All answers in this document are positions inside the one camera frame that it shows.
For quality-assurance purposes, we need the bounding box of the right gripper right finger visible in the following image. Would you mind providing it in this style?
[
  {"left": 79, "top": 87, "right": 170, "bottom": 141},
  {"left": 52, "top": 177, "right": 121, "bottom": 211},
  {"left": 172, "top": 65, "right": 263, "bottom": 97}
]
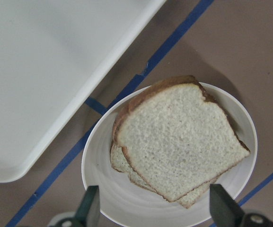
[{"left": 209, "top": 184, "right": 273, "bottom": 227}]

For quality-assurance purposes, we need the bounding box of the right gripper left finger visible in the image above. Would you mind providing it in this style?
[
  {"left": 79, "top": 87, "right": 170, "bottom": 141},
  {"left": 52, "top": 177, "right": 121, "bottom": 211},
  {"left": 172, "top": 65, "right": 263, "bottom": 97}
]
[{"left": 48, "top": 185, "right": 100, "bottom": 227}]

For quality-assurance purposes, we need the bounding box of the cream round plate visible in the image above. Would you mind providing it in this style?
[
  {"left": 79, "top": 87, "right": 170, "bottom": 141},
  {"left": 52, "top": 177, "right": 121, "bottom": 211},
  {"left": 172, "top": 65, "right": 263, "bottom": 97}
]
[{"left": 81, "top": 83, "right": 257, "bottom": 227}]

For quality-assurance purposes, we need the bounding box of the bread slice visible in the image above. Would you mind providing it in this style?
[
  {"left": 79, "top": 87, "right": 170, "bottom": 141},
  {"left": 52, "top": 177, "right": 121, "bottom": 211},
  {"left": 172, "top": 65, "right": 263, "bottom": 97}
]
[
  {"left": 112, "top": 76, "right": 250, "bottom": 202},
  {"left": 110, "top": 140, "right": 218, "bottom": 209}
]

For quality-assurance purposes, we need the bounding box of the cream bear tray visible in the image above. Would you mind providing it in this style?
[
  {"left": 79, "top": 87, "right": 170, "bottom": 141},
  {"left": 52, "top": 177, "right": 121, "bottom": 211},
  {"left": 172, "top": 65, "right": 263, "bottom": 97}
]
[{"left": 0, "top": 0, "right": 164, "bottom": 183}]

